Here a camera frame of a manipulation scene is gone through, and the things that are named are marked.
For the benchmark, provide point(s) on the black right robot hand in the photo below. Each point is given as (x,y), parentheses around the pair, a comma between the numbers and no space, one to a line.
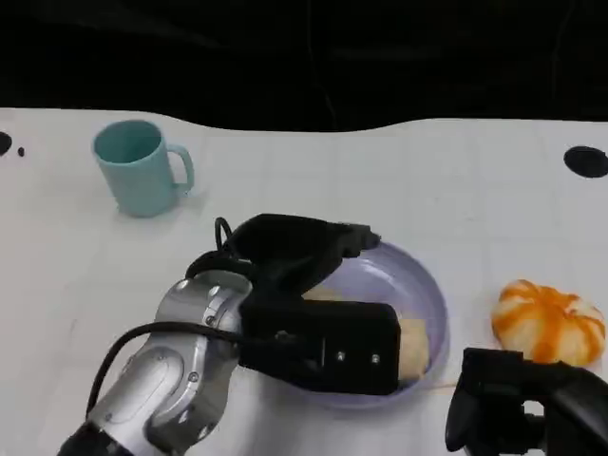
(570,408)

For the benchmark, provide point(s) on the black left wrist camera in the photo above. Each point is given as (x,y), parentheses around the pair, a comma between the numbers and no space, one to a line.
(351,332)

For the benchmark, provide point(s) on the lilac plate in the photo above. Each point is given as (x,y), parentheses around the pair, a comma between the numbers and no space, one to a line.
(404,285)

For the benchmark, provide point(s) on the pale green mug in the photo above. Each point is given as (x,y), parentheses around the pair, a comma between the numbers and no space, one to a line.
(138,176)

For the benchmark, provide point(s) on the black backdrop cloth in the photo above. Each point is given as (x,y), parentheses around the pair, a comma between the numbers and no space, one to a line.
(285,57)

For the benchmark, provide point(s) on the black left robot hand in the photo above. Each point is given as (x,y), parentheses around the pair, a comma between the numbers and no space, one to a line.
(290,247)

